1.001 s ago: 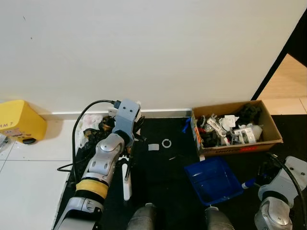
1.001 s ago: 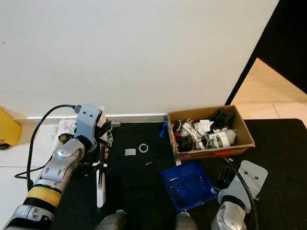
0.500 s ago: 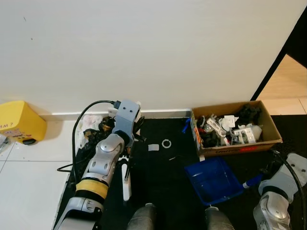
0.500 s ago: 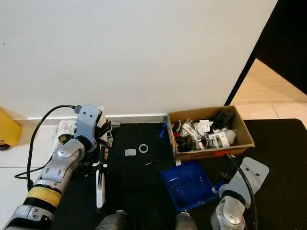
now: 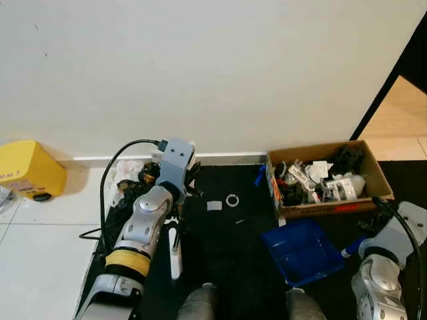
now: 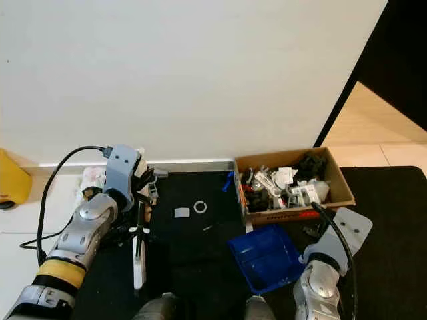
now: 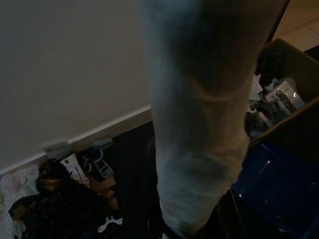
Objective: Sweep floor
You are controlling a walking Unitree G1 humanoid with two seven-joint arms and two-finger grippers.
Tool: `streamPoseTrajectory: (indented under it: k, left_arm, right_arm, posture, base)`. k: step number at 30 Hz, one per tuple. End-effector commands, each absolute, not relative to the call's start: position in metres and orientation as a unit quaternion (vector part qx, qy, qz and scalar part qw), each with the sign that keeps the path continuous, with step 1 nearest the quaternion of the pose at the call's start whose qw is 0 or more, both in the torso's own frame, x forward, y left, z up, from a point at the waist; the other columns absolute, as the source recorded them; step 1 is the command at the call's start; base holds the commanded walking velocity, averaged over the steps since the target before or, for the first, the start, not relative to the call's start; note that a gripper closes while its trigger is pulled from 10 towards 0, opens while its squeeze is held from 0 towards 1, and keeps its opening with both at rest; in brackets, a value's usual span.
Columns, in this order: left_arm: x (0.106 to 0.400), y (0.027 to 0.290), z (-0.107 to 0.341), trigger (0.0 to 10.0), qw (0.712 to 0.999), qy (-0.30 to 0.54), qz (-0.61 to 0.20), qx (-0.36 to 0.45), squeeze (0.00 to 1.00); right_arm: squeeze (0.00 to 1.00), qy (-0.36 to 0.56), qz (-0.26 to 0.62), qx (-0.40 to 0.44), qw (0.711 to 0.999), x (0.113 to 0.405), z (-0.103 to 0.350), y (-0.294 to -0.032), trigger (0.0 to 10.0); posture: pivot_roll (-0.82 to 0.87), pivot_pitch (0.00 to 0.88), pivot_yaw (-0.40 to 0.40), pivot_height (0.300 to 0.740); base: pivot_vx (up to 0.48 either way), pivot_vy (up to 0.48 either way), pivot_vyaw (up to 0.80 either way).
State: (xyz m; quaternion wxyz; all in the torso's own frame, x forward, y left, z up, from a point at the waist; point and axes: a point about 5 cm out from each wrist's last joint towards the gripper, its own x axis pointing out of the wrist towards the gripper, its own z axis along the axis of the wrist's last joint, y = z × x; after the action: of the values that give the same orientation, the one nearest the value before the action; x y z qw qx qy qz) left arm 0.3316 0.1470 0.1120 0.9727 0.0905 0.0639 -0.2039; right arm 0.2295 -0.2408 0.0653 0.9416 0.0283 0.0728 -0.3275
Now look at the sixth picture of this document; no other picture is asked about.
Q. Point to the blue plastic dustpan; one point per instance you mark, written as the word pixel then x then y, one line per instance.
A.
pixel 263 256

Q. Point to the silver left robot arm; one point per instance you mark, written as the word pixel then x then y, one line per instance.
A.
pixel 83 233

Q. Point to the black floor mat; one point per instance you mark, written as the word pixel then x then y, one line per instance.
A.
pixel 193 260

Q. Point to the small white paper piece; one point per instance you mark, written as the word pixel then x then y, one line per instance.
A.
pixel 182 212

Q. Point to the brown cardboard box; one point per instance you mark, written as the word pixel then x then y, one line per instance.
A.
pixel 341 190

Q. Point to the white skirting board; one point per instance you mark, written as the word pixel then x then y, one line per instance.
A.
pixel 193 164

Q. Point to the white and black junk heap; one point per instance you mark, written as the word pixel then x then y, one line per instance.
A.
pixel 92 176
pixel 283 183

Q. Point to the small blue tape piece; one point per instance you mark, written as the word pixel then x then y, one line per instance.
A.
pixel 227 181

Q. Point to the yellow plastic wheeled box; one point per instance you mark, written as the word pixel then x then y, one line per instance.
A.
pixel 13 176

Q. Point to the grey right robot leg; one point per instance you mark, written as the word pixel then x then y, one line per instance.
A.
pixel 257 310

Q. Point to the grey robot leg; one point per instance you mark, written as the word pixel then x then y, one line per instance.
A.
pixel 257 310
pixel 153 308

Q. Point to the grey left robot leg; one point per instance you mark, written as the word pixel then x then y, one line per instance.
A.
pixel 153 308

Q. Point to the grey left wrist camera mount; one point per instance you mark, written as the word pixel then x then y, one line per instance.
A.
pixel 123 166

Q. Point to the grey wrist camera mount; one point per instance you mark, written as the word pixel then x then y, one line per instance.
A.
pixel 123 166
pixel 347 233

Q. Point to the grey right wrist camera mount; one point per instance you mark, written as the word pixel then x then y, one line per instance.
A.
pixel 347 233

